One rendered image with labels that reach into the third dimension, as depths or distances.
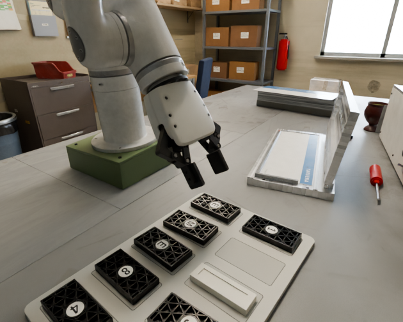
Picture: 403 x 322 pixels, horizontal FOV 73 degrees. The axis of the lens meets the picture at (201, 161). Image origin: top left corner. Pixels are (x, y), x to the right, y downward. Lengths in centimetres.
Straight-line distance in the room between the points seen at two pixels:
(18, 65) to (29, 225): 277
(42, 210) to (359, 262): 64
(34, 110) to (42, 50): 84
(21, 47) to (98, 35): 295
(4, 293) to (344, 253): 56
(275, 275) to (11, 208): 58
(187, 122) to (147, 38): 14
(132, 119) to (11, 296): 45
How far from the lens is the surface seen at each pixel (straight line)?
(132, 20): 46
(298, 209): 66
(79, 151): 81
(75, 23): 43
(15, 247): 63
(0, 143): 283
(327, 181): 69
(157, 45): 45
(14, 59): 333
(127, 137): 76
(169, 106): 43
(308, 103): 147
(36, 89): 284
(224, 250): 51
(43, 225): 66
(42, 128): 289
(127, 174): 71
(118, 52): 44
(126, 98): 74
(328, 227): 62
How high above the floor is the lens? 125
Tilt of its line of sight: 25 degrees down
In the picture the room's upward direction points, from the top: straight up
